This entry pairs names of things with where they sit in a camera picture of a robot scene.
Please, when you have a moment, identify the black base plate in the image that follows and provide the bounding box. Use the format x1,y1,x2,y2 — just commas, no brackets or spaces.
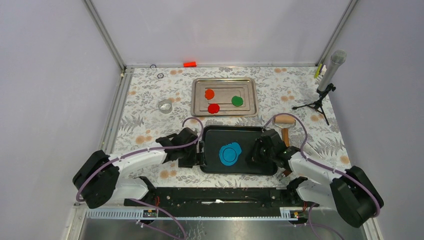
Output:
123,187,312,218

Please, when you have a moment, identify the brown handled tool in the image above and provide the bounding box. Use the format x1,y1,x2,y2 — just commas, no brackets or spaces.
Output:
277,169,292,181

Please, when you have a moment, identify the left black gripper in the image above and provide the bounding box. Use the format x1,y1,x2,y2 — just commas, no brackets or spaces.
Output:
179,140,206,168

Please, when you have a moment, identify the red dough disc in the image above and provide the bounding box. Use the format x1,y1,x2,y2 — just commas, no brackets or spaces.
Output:
207,103,220,114

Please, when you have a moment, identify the grey microphone on tripod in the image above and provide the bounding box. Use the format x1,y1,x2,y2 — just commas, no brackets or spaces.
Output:
291,49,347,126

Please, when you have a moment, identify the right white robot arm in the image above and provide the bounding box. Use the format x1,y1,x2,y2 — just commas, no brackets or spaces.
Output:
246,129,384,228

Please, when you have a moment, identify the wooden dough roller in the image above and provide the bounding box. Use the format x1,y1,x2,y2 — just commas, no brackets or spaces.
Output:
273,114,296,147

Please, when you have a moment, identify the silver metal tray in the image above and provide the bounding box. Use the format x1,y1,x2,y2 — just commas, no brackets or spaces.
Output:
191,78,259,117

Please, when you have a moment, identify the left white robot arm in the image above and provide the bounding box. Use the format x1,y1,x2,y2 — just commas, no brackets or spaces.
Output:
72,127,199,209

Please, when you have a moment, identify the blue dough piece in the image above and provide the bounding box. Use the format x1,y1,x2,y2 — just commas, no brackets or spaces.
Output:
218,142,242,167

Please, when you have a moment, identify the green dough disc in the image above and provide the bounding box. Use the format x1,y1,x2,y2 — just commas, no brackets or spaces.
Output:
231,96,244,107

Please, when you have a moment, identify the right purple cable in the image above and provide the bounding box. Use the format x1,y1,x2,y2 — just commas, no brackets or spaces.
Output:
263,112,382,240

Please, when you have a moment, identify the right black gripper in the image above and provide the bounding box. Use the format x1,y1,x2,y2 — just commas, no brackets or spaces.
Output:
245,138,275,165

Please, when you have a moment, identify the orange block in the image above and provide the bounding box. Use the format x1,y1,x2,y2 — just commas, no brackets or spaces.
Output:
183,61,197,68

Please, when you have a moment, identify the orange dough disc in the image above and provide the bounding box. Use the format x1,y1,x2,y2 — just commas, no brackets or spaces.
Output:
204,89,215,100

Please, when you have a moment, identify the yellow marker pen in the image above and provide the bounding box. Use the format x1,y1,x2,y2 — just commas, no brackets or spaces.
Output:
313,63,323,79

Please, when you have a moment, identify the floral tablecloth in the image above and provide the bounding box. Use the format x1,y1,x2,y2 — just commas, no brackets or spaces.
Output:
113,67,351,170

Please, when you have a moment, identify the small glass bowl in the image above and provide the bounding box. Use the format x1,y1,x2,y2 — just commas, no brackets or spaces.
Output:
158,99,173,114

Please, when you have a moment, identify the black plastic tray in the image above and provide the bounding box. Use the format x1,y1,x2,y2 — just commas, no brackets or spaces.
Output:
200,125,278,176

